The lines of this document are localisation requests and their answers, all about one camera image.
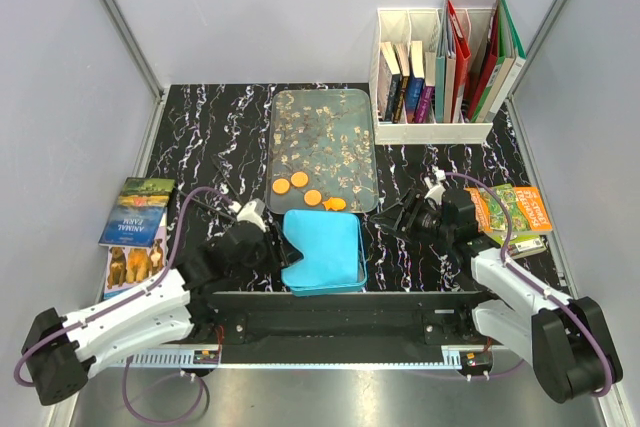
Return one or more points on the orange fish cookie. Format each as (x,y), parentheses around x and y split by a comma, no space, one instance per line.
(334,204)

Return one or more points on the teal cookie tin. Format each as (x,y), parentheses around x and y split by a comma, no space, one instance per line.
(362,267)

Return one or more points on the teal tin lid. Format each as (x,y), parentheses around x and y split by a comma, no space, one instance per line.
(325,252)

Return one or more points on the green folder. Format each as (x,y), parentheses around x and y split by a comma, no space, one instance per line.
(500,59)

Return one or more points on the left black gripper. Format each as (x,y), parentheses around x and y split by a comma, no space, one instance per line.
(290,254)

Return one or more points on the orange treehouse book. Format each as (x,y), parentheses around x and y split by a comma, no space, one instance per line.
(529,218)

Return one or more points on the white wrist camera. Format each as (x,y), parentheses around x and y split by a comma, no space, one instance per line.
(434,183)
(251,212)

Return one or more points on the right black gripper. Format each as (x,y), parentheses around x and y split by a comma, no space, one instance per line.
(398,225)

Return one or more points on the red folder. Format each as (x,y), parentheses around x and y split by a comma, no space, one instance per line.
(457,55)

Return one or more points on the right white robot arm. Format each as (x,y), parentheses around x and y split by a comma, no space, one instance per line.
(565,340)

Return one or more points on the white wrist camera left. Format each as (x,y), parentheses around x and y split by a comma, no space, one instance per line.
(251,212)

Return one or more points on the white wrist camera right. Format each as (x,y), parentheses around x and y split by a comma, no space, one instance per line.
(434,183)

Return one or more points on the teal folder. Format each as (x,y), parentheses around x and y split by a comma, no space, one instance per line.
(440,68)

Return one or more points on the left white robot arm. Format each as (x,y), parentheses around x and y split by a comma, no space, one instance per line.
(63,352)

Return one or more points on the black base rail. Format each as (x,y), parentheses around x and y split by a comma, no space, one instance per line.
(383,330)

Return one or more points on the blue paperback book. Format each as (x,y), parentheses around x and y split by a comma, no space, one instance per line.
(416,79)

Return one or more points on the purple paperback book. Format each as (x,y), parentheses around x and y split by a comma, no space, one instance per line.
(428,89)

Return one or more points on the floral glass tray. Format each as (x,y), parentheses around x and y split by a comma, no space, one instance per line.
(328,134)

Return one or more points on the book under Animal Farm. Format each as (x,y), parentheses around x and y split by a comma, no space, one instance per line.
(128,266)

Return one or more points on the orange round cookie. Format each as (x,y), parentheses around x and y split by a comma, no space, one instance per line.
(312,198)
(281,186)
(299,179)

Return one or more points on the white book organizer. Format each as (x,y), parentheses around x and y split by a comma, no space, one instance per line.
(404,25)

